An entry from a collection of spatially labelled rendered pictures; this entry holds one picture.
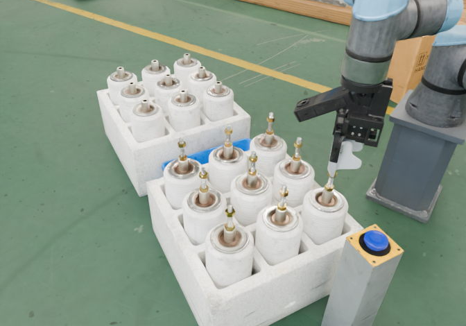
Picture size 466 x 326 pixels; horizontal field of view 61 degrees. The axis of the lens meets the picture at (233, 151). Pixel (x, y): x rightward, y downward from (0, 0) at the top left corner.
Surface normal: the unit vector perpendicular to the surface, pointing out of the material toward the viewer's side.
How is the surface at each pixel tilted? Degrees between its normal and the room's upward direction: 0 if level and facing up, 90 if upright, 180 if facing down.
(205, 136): 90
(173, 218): 0
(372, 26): 90
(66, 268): 0
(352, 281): 90
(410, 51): 90
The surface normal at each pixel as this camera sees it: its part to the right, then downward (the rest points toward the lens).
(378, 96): -0.29, 0.58
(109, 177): 0.02, -0.79
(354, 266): -0.88, 0.27
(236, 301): 0.46, 0.54
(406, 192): -0.58, 0.48
